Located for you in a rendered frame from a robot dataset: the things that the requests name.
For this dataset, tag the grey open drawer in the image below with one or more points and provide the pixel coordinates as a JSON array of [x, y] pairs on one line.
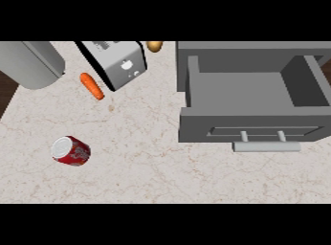
[[262, 122]]

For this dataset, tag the red can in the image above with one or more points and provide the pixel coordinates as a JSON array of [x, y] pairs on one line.
[[73, 151]]

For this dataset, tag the grey cabinet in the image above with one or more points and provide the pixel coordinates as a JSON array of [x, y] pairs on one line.
[[249, 52]]

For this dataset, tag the orange carrot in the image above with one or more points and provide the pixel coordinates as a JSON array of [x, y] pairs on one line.
[[92, 86]]

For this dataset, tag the silver toaster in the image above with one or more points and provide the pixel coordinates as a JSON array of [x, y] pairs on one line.
[[122, 65]]

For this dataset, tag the pale grey cylindrical appliance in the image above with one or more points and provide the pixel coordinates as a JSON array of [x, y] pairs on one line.
[[24, 62]]

